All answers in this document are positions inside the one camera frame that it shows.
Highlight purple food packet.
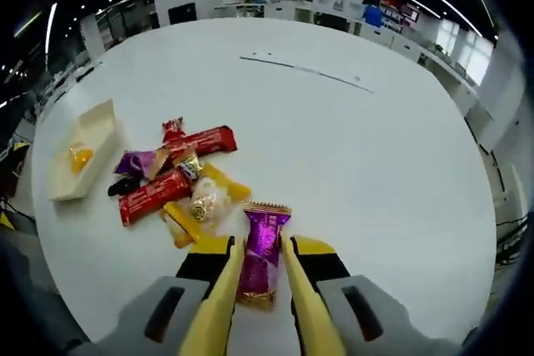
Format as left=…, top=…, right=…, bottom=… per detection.
left=235, top=201, right=293, bottom=311

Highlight black office chair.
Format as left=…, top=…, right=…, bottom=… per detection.
left=168, top=2, right=197, bottom=26

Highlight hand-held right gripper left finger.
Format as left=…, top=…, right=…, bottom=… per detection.
left=110, top=233, right=237, bottom=356

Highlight yellow food tongs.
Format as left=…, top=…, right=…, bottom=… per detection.
left=178, top=235, right=348, bottom=356

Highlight pile of food snacks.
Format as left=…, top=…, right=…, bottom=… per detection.
left=107, top=117, right=254, bottom=251

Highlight beige hexagonal container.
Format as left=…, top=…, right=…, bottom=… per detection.
left=45, top=98, right=128, bottom=203

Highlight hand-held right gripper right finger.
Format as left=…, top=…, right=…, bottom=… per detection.
left=290, top=235, right=422, bottom=356

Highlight yellow food packet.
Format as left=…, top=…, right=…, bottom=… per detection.
left=64, top=143, right=95, bottom=176

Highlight blue storage box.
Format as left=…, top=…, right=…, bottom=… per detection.
left=362, top=4, right=383, bottom=28

